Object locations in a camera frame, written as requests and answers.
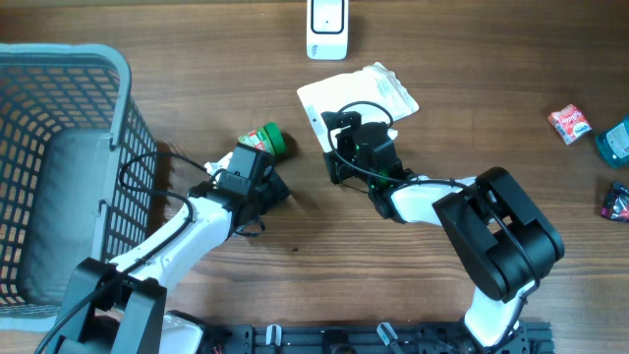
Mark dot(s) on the black red snack packet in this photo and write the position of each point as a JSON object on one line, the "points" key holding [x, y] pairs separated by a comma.
{"points": [[615, 204]]}

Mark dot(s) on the red white small box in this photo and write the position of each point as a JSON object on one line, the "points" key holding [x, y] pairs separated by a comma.
{"points": [[570, 123]]}

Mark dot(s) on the white barcode scanner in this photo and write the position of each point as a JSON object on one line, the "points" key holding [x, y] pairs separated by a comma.
{"points": [[327, 29]]}

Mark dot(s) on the grey plastic basket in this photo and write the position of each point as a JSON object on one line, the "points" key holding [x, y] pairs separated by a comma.
{"points": [[77, 159]]}

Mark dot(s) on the black mounting rail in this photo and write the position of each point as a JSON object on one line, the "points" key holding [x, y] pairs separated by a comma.
{"points": [[368, 339]]}

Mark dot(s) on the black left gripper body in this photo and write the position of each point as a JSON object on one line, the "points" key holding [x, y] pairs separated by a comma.
{"points": [[267, 197]]}

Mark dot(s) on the brown snack pouch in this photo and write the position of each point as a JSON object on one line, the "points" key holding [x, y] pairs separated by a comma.
{"points": [[374, 83]]}

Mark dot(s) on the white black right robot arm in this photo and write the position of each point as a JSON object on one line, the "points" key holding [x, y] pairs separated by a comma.
{"points": [[502, 239]]}

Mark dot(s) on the green lid jar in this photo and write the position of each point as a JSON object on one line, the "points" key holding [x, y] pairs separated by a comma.
{"points": [[267, 138]]}

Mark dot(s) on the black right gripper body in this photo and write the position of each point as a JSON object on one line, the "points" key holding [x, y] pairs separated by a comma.
{"points": [[346, 157]]}

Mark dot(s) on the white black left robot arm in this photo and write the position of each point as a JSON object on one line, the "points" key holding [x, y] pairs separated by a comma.
{"points": [[119, 306]]}

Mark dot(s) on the blue mouthwash bottle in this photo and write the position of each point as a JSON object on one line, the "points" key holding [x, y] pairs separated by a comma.
{"points": [[612, 144]]}

